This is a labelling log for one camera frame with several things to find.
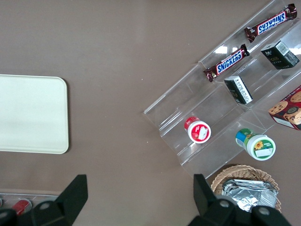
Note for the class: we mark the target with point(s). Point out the green sunflower yogurt cup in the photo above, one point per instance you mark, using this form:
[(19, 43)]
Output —
[(261, 147)]

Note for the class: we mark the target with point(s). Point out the red chocolate chip cookie box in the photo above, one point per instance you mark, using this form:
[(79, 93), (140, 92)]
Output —
[(289, 108)]

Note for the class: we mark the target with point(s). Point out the light wicker basket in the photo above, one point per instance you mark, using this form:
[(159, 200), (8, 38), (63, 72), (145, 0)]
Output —
[(237, 171)]

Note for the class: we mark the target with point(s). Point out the red yogurt cup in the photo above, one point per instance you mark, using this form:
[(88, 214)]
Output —
[(198, 131)]

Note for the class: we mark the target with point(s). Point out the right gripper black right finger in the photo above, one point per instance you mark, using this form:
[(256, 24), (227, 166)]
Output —
[(211, 212)]

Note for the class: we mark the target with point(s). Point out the clear acrylic stepped shelf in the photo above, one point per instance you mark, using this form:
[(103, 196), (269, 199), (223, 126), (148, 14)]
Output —
[(211, 103)]

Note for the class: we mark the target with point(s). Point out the Snickers chocolate bar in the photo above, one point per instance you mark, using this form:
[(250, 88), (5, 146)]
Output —
[(270, 23), (228, 62)]

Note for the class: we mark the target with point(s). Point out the cream plastic tray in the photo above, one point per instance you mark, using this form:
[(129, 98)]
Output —
[(30, 113)]

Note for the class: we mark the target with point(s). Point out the foil wrapped package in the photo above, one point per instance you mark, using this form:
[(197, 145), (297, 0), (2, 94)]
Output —
[(265, 195), (244, 203)]

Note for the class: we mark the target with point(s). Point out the clear acrylic bottle rack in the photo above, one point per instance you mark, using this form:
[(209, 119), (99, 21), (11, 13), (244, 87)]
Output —
[(35, 196)]

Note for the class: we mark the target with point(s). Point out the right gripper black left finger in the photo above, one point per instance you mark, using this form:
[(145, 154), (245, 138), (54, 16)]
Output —
[(68, 202)]

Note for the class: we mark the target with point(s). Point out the small black carton box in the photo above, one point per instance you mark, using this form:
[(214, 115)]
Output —
[(278, 56), (238, 90)]

